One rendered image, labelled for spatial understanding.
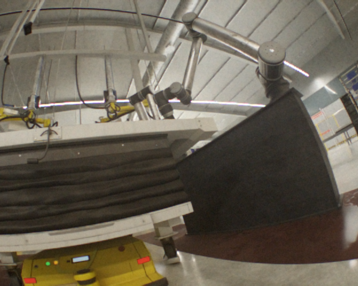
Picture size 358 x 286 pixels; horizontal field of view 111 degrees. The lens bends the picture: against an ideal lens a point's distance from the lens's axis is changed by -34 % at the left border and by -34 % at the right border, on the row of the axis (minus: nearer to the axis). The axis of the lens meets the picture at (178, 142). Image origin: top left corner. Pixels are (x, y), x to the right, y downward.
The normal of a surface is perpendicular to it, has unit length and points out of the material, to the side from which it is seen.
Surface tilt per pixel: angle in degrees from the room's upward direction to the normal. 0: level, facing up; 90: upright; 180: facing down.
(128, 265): 90
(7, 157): 90
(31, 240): 90
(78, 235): 90
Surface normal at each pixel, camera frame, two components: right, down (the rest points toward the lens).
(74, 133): 0.43, -0.40
